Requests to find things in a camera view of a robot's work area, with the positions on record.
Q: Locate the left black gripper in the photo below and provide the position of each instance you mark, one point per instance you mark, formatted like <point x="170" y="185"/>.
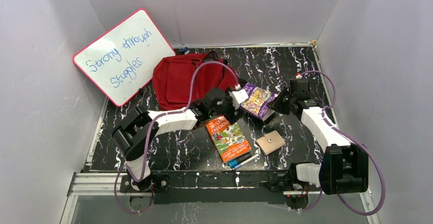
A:
<point x="229" y="101"/>

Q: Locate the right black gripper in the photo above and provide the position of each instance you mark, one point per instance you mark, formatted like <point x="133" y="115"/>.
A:
<point x="277" y="106"/>

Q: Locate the purple Treehouse book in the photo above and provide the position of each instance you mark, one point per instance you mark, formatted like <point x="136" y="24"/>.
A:
<point x="257" y="103"/>

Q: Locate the orange Treehouse book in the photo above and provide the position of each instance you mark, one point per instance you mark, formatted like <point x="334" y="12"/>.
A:
<point x="227" y="138"/>

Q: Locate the red student backpack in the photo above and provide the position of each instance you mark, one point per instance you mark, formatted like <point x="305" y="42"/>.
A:
<point x="172" y="78"/>

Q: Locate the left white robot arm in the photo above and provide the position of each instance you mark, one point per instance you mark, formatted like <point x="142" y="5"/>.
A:
<point x="139" y="127"/>

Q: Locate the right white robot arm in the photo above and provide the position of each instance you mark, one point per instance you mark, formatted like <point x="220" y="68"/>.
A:
<point x="344" y="167"/>

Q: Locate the beige small wallet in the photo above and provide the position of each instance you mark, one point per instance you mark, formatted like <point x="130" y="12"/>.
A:
<point x="270" y="142"/>

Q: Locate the white pen blue cap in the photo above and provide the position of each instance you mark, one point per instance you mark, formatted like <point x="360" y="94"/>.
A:
<point x="246" y="161"/>

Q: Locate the black marker blue cap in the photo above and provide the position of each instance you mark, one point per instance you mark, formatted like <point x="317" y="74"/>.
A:
<point x="233" y="163"/>

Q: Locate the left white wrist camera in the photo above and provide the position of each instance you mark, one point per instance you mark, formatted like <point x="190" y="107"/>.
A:
<point x="238" y="97"/>

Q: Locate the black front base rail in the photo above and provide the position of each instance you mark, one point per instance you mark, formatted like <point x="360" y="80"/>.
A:
<point x="223" y="186"/>

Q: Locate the white board pink frame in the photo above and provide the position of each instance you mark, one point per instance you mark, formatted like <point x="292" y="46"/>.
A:
<point x="122" y="60"/>

